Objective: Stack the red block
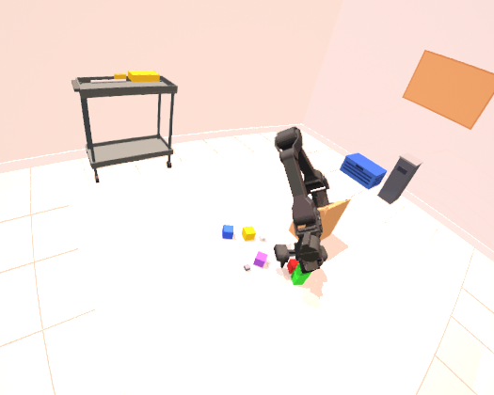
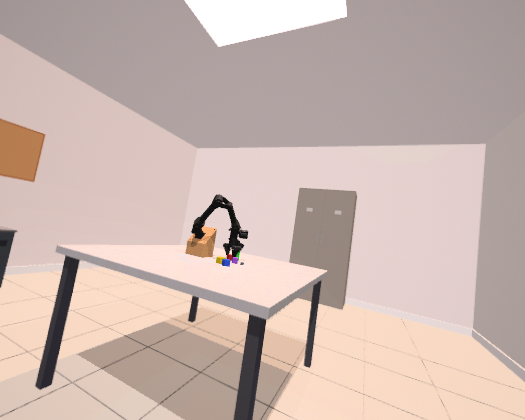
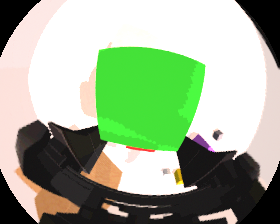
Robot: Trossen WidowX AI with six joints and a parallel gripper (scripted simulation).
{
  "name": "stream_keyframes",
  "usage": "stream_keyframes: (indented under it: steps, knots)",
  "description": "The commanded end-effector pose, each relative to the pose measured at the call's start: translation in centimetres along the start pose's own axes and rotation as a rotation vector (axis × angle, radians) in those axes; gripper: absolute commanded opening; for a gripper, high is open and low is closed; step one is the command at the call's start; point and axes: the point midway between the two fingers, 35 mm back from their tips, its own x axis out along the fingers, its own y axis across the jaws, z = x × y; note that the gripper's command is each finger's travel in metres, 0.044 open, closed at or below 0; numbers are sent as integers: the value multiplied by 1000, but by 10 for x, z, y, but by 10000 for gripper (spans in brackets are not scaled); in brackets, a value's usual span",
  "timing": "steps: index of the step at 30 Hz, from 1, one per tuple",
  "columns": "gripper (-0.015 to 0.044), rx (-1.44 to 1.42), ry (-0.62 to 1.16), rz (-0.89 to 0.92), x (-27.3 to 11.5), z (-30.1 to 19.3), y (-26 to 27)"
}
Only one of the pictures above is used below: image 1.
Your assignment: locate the red block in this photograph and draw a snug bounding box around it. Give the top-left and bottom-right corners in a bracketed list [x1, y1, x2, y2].
[287, 259, 299, 275]

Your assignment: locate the green block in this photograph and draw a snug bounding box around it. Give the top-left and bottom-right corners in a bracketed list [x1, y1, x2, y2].
[291, 271, 306, 285]
[295, 264, 311, 279]

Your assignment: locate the blue block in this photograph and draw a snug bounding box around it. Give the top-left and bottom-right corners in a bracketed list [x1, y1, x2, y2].
[222, 225, 234, 240]

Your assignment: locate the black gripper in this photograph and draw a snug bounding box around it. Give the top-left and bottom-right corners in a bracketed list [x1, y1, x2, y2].
[274, 235, 328, 269]

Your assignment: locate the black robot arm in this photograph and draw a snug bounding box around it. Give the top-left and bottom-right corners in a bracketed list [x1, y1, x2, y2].
[275, 126, 332, 274]

